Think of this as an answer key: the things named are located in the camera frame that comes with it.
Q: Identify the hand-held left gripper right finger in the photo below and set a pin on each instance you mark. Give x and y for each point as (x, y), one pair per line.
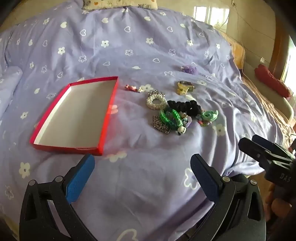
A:
(205, 179)

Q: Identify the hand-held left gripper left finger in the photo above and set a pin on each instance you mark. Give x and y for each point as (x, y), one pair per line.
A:
(79, 179)

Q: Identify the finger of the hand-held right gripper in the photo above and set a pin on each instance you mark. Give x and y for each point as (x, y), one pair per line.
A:
(266, 141)
(251, 148)

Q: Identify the mint green hair clip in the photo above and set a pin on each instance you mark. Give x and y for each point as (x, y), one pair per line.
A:
(208, 114)

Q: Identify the red shallow box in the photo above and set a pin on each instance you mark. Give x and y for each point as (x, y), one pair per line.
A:
(76, 111)

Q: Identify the black scrunchie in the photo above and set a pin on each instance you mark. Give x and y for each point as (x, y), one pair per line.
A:
(187, 107)

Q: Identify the gold wrist watch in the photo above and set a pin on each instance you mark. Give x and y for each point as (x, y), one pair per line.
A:
(182, 89)

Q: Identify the pink bead charm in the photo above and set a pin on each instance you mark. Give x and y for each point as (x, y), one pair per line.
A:
(133, 88)

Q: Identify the person's right hand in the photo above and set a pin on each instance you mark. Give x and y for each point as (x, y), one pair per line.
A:
(279, 206)

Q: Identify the small panda charm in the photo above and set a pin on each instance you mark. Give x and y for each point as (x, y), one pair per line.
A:
(182, 131)

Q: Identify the purple gold hair clip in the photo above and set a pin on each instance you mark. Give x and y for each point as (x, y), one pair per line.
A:
(188, 121)

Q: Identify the red cushion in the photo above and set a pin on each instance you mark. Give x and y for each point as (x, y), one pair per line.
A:
(270, 78)

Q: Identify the orange bed sheet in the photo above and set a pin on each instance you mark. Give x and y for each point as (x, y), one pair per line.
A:
(238, 54)

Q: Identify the window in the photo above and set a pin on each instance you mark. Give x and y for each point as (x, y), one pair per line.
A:
(208, 15)

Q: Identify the purple floral blanket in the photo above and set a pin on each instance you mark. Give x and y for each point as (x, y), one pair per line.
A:
(138, 46)

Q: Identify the floral pillow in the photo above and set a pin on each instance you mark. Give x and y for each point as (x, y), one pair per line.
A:
(120, 3)

